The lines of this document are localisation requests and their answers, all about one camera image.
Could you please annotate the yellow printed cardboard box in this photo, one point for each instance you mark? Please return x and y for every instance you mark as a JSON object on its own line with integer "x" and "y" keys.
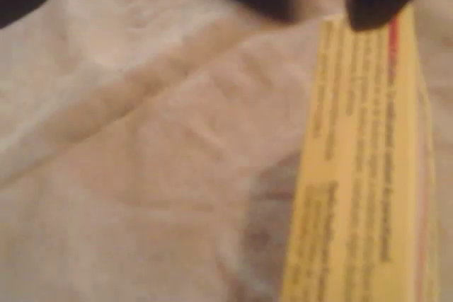
{"x": 357, "y": 174}

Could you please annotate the white tablecloth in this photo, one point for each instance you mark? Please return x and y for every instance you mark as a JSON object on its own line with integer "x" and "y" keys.
{"x": 141, "y": 139}

